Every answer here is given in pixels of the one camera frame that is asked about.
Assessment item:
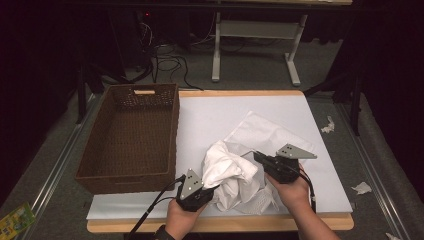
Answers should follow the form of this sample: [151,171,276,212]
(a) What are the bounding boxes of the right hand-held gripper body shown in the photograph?
[262,143,318,185]

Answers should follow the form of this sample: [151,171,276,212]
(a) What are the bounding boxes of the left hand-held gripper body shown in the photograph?
[175,168,215,213]

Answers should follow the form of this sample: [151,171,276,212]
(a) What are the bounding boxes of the clear plastic bag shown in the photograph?
[216,110,316,215]

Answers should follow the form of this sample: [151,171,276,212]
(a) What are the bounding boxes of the white garment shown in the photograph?
[201,139,268,213]

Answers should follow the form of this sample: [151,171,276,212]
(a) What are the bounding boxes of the brown woven basket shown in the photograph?
[75,83,181,196]

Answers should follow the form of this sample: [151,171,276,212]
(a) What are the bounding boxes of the person's left hand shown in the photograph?
[165,198,208,240]

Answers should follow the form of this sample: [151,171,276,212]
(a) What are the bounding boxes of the person's right hand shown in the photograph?
[264,163,312,215]

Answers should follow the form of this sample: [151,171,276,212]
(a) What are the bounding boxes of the black wristwatch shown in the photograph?
[153,224,176,240]

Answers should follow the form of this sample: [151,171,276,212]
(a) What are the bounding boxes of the white table sheet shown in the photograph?
[86,95,354,221]

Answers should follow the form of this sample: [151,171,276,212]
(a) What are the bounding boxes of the black stand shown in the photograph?
[75,63,134,125]
[303,71,364,137]

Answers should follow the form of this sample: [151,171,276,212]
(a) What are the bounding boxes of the green yellow packet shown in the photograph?
[0,202,36,240]

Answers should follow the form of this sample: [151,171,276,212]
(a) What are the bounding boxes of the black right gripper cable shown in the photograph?
[298,169,318,214]

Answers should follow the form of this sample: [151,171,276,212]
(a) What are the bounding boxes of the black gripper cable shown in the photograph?
[298,169,318,214]
[128,174,186,240]

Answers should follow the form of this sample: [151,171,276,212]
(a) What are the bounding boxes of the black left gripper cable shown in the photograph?
[128,174,186,240]

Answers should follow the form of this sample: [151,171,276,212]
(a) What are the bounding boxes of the metal floor rail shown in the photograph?
[334,103,413,240]
[19,94,101,240]

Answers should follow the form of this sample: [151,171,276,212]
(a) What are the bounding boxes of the black floor cables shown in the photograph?
[139,43,204,92]

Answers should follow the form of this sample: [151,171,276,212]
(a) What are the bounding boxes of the white metal desk frame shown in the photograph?
[211,12,308,87]

